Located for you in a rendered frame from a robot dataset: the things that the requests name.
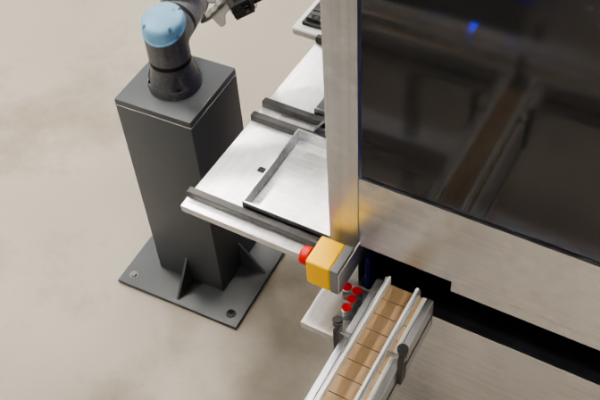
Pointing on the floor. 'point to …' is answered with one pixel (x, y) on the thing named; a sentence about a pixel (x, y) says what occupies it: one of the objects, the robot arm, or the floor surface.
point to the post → (342, 93)
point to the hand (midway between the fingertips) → (192, 6)
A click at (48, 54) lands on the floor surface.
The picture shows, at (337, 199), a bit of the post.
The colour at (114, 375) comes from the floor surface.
